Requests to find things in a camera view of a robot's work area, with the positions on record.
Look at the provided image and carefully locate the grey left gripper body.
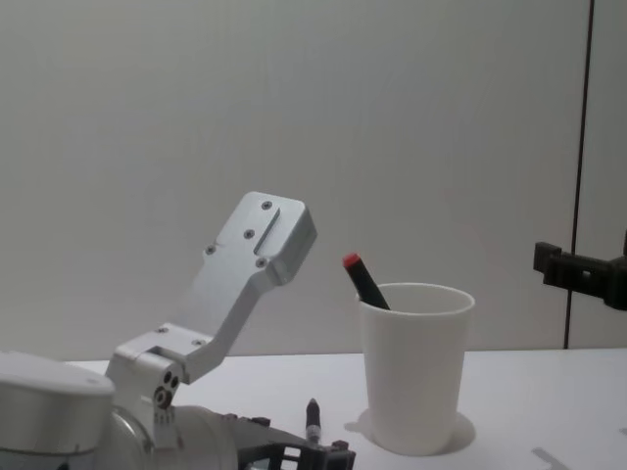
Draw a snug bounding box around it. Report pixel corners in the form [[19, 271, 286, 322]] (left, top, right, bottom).
[[171, 404, 295, 470]]

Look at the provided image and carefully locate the white plastic cup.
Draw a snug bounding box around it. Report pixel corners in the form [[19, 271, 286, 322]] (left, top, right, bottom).
[[357, 282, 476, 440]]

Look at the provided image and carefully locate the thin dark vertical pole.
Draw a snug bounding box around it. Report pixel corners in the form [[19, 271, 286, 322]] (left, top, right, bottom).
[[561, 0, 597, 352]]

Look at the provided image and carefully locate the white table cloth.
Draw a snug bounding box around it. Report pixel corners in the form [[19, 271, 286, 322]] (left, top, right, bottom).
[[62, 348, 627, 470]]

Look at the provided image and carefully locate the black pen with red cap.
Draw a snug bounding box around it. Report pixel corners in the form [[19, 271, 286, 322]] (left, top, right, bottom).
[[341, 253, 392, 311]]

